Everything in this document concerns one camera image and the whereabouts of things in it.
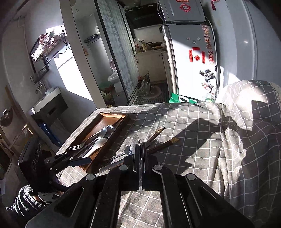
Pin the steel fork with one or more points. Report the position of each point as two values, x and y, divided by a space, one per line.
101 132

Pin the white wash basin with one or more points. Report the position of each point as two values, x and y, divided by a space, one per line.
49 108

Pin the kitchen counter cabinet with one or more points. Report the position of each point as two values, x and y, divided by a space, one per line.
152 62

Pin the white toilet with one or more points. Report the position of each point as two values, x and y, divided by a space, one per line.
114 78

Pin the grey knit sleeve forearm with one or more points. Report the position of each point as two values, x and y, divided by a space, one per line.
25 206

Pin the grey microwave oven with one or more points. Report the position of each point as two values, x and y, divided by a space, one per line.
173 11

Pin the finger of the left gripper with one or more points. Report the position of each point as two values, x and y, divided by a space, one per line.
63 156
74 161

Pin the grey checkered tablecloth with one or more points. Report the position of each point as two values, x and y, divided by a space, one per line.
233 144

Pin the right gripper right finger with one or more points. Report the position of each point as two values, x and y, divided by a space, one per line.
187 201

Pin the wall wire rack shelf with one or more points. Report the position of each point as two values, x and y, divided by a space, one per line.
47 42

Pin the steel spoon in tray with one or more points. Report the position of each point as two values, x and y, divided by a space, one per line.
87 147

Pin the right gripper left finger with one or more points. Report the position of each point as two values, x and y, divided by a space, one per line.
94 201

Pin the green bag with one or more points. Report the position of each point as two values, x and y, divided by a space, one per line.
175 98

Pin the steel spoon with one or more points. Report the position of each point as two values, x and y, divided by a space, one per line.
87 147
130 151

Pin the silver refrigerator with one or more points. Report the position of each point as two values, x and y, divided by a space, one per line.
192 60

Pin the dark wooden chopstick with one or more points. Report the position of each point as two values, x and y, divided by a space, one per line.
155 135
163 145

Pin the wooden utensil tray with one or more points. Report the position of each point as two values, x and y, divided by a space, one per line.
117 120

